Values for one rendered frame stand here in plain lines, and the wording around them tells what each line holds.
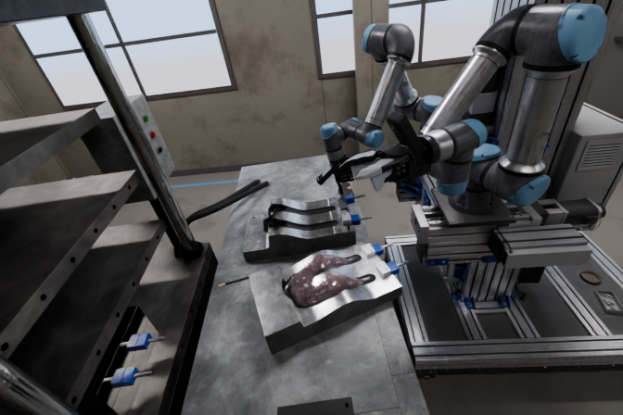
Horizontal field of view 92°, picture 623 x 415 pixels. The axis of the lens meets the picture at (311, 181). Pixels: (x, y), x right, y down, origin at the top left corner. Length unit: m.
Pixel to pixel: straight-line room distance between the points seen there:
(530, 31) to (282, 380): 1.15
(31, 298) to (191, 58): 2.80
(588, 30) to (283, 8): 2.59
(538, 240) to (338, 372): 0.82
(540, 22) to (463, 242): 0.76
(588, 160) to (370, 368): 1.07
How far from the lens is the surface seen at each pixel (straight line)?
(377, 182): 0.64
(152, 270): 1.62
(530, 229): 1.35
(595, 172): 1.55
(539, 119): 0.98
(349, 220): 1.33
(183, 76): 3.52
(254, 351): 1.16
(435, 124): 0.92
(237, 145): 3.65
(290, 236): 1.30
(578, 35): 0.89
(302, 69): 3.23
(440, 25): 3.32
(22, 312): 0.94
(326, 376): 1.08
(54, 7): 1.05
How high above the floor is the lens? 1.79
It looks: 33 degrees down
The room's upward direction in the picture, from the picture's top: 9 degrees counter-clockwise
